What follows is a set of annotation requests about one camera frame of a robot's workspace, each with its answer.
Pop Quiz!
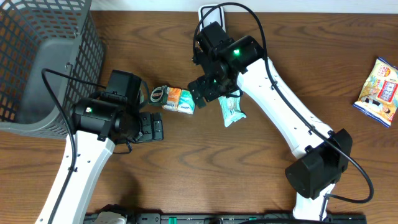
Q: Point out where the teal small snack packet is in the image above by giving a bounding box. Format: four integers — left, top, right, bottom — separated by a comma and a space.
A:
177, 90, 195, 114

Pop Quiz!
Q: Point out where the orange small snack packet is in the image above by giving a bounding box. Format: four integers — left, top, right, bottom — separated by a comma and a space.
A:
162, 87, 182, 111

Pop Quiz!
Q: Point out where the light green snack packet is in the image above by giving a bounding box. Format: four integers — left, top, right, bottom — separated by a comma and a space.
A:
218, 90, 246, 128

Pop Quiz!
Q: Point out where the dark green round-logo packet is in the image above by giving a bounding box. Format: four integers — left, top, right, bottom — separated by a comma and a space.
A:
149, 85, 169, 106

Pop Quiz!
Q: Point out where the large beige snack bag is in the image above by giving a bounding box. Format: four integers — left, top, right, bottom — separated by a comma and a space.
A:
353, 57, 397, 128

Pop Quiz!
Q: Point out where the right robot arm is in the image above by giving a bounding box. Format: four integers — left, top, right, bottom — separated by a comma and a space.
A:
188, 22, 353, 221

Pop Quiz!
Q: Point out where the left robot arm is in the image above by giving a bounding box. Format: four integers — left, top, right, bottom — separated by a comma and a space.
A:
37, 68, 164, 223

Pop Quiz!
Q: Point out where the white barcode scanner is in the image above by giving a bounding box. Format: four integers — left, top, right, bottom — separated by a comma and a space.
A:
198, 4, 226, 32

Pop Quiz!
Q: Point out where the dark grey mesh plastic basket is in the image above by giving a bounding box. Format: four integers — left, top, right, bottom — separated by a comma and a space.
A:
1, 0, 106, 139

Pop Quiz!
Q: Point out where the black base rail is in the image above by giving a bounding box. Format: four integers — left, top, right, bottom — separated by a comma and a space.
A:
83, 213, 368, 224

